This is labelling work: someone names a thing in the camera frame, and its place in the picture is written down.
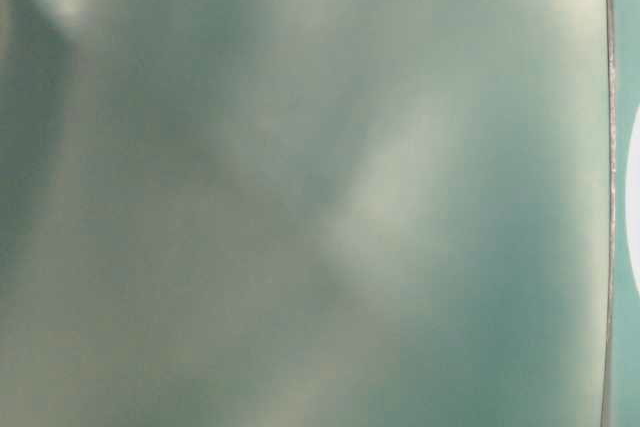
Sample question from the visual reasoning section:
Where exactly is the thin dark vertical cable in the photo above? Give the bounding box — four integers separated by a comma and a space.
601, 0, 618, 427

